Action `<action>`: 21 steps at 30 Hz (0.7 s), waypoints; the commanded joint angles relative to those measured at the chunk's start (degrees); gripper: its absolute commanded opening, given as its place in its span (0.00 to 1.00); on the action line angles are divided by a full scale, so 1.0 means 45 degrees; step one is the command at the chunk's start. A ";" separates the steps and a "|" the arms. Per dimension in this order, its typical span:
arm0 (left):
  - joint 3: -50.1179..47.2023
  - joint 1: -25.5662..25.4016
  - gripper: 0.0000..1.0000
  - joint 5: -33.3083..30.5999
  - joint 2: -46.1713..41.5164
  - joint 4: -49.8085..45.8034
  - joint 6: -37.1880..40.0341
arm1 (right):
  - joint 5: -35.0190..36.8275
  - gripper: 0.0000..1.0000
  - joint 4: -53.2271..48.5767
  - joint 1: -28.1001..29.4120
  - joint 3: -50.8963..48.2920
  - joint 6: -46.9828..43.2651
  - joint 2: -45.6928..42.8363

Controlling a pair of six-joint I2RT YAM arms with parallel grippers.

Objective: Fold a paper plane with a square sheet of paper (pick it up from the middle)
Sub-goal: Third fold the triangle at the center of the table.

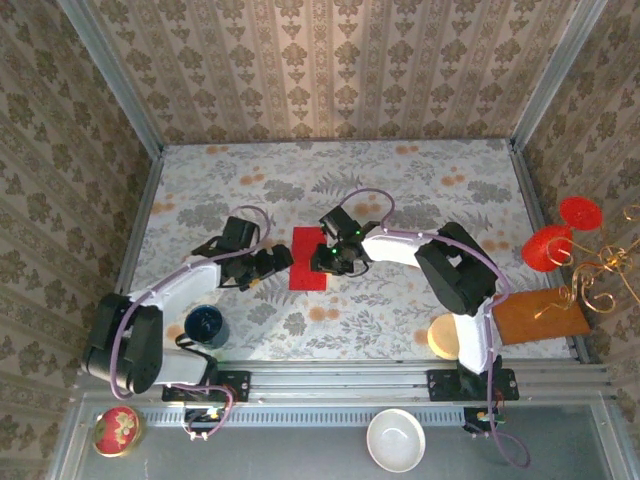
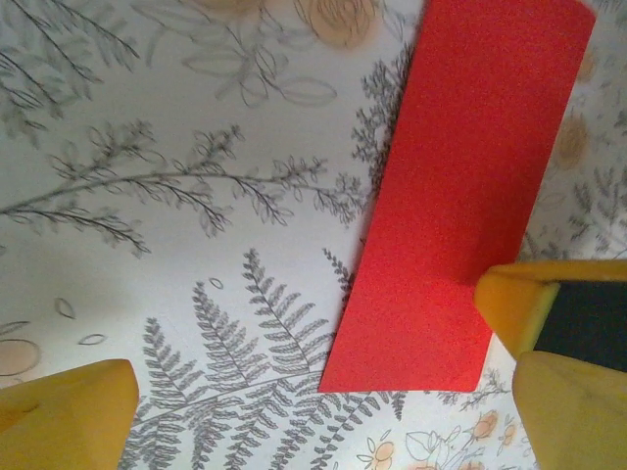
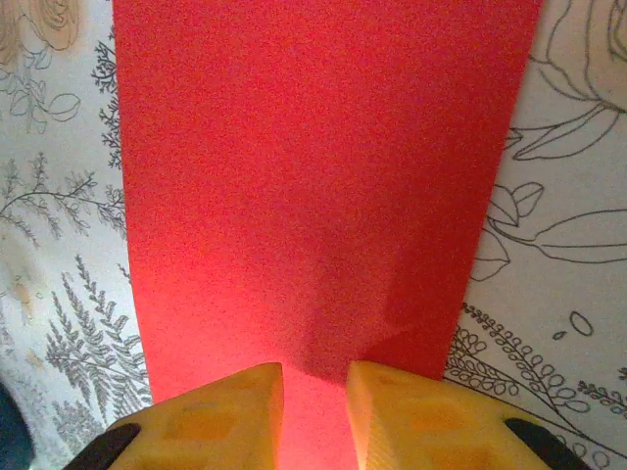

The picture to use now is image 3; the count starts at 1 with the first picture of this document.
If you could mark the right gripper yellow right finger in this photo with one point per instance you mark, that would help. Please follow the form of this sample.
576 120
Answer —
441 431

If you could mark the red cloth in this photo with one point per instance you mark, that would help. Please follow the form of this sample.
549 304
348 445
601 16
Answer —
318 171

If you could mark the dark blue cup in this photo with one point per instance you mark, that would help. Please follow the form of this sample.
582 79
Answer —
12 431

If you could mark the floral patterned table cover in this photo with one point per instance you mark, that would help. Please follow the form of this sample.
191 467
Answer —
563 245

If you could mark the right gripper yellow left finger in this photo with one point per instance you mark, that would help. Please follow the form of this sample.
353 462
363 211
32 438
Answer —
206 431

